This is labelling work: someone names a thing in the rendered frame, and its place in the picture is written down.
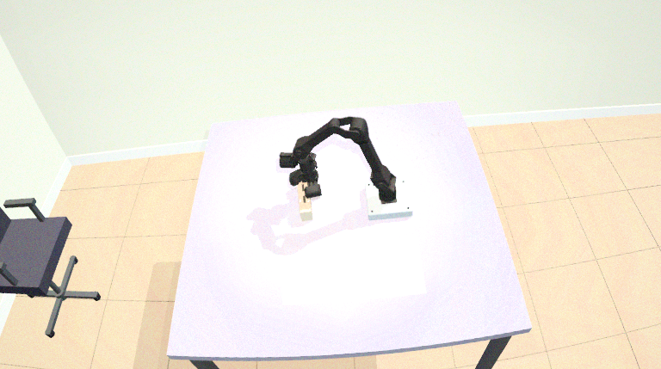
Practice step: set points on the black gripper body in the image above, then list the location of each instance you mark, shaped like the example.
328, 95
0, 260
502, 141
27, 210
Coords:
313, 189

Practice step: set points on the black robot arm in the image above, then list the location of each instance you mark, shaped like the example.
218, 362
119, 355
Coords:
358, 131

